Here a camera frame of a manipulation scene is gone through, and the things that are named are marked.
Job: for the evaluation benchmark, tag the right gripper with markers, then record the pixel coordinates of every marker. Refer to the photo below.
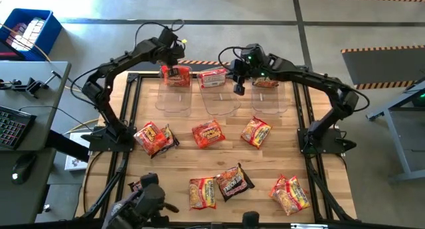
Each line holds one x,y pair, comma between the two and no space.
252,63

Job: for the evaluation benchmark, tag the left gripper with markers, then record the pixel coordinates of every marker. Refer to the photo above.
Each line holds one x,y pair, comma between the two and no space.
172,49

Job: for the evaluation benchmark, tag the orange spicy noodle pack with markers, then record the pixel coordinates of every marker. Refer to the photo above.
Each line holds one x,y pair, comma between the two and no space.
149,137
182,80
274,191
208,133

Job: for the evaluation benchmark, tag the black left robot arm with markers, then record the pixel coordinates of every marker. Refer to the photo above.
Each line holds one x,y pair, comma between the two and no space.
99,99

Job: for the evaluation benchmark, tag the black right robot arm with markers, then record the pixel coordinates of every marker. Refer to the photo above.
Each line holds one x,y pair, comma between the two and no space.
308,75

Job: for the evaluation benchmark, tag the clear plastic bin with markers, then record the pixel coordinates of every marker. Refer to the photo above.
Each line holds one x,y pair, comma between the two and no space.
219,103
269,103
172,103

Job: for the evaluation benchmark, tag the blue plastic crate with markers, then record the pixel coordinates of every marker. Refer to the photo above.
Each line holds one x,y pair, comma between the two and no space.
51,33

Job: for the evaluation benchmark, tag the black round object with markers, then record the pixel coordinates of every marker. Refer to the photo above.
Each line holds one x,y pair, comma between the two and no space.
250,219

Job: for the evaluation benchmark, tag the white printed box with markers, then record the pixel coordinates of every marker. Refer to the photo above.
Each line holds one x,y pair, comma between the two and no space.
74,162

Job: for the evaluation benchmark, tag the grey desk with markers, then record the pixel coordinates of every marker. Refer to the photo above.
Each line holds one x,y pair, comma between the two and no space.
40,103

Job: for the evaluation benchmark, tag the black desk clamp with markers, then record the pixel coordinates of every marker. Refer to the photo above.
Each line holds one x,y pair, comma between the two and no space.
31,86

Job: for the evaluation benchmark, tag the white red boxes stack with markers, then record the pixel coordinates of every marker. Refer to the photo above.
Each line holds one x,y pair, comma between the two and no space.
28,31

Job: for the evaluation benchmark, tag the person's hand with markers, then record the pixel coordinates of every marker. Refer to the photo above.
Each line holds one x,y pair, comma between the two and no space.
116,215

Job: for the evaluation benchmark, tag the dark flat case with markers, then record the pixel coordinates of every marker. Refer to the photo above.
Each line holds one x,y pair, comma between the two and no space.
8,53

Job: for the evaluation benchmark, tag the black backlit keyboard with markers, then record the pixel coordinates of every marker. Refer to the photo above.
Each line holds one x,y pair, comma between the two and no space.
13,126

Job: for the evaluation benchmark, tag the grey metal cart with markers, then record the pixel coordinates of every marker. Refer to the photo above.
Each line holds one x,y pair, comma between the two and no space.
403,146

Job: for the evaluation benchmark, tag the black computer mouse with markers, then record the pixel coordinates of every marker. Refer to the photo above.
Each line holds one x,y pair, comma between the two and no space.
21,167

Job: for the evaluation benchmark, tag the green-lit black device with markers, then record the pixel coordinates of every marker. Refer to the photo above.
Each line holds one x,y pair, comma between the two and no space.
421,97

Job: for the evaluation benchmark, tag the small metal caster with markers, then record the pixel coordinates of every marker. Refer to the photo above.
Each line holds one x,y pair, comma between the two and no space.
46,208

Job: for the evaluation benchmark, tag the black aluminium frame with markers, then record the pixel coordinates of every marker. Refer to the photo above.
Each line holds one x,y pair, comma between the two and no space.
212,149

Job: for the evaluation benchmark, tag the black camera rig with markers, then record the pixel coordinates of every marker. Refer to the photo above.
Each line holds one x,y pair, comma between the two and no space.
151,199

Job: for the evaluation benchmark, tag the silver metal bracket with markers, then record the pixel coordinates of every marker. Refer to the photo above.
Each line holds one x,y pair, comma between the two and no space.
308,226

